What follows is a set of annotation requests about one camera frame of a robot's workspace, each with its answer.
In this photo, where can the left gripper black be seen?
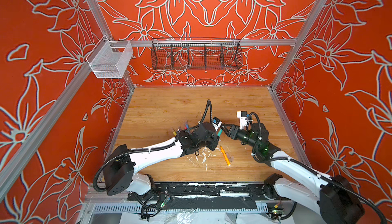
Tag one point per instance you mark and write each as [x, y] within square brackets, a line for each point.
[215, 138]

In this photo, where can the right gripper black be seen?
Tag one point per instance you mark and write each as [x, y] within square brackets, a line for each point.
[234, 132]

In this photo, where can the orange marker pen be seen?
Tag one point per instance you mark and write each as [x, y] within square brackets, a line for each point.
[225, 156]

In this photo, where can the green marker pen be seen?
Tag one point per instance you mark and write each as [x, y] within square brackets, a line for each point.
[220, 131]

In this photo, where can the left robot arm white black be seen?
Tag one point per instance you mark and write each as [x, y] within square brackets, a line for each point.
[120, 172]

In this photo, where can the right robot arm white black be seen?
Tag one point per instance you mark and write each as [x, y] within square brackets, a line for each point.
[331, 197]

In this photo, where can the clear plastic bin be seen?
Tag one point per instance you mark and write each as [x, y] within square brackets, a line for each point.
[109, 61]

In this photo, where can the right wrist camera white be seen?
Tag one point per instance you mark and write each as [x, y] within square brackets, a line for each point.
[243, 119]

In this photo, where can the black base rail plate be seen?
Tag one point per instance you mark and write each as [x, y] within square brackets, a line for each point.
[248, 190]

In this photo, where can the black wire basket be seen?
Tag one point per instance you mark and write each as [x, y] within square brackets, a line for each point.
[184, 53]

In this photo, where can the grey slotted cable duct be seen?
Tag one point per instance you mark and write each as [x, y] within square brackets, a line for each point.
[135, 208]

